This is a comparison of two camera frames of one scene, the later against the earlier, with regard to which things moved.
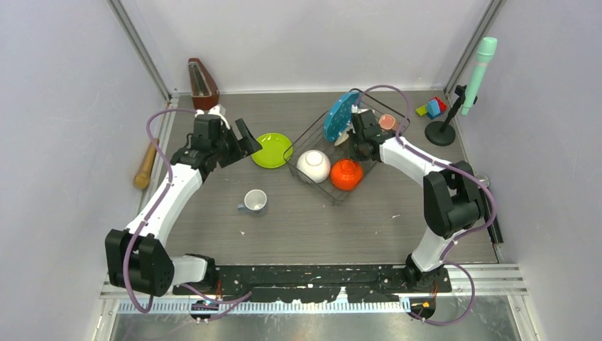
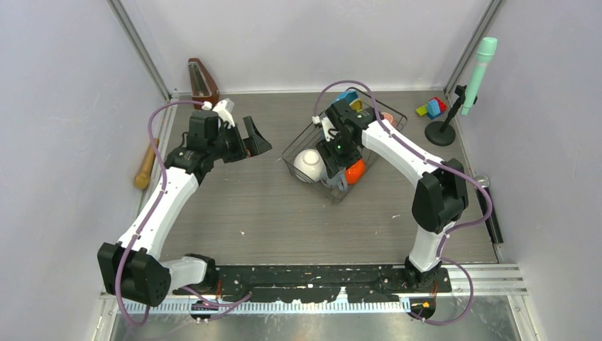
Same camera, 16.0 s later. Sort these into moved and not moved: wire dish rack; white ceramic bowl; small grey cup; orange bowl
Moved: small grey cup
Not moved: white ceramic bowl; orange bowl; wire dish rack
